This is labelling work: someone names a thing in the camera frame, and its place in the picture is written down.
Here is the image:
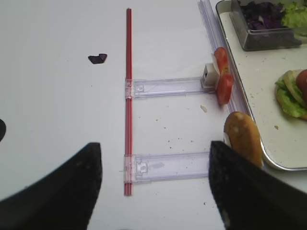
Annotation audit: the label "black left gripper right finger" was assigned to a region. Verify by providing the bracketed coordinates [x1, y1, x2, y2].
[209, 141, 307, 230]

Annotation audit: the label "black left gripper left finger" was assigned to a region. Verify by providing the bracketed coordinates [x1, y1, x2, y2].
[0, 142, 102, 230]

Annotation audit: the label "standing tomato slices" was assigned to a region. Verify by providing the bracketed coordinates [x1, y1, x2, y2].
[213, 47, 234, 105]

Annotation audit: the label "white tomato pusher block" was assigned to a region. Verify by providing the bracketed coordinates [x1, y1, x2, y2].
[201, 63, 220, 89]

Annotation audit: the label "tomato slice on sandwich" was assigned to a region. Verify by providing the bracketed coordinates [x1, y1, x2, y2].
[296, 69, 307, 103]

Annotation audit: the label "green lettuce in box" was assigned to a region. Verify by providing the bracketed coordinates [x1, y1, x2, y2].
[281, 1, 307, 37]

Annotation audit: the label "standing bun half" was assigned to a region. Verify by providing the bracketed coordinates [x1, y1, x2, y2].
[224, 111, 263, 168]

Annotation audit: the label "metal baking tray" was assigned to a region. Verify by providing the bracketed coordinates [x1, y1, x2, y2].
[216, 0, 307, 171]

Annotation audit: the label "lower left clear holder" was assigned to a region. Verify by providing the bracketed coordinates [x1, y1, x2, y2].
[123, 152, 209, 184]

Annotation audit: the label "clear holder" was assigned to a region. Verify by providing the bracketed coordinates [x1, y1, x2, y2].
[125, 77, 215, 99]
[123, 152, 209, 184]

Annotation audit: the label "sandwich stack base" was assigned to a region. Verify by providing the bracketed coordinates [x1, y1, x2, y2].
[275, 69, 307, 120]

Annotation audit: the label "upper left clear holder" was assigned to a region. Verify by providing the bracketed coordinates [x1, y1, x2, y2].
[125, 77, 215, 99]

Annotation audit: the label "purple cabbage scrap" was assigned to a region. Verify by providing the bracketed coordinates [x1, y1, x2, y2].
[88, 54, 107, 64]

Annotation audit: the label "clear plastic salad box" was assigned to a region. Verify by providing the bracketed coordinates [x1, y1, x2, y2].
[229, 0, 307, 51]

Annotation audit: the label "purple cabbage leaves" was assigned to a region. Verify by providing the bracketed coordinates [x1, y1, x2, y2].
[238, 1, 287, 31]

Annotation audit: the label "left red rail strip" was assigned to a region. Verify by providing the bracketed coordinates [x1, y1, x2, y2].
[123, 8, 134, 196]

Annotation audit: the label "left clear long rail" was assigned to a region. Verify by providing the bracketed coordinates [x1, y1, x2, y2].
[198, 0, 247, 113]

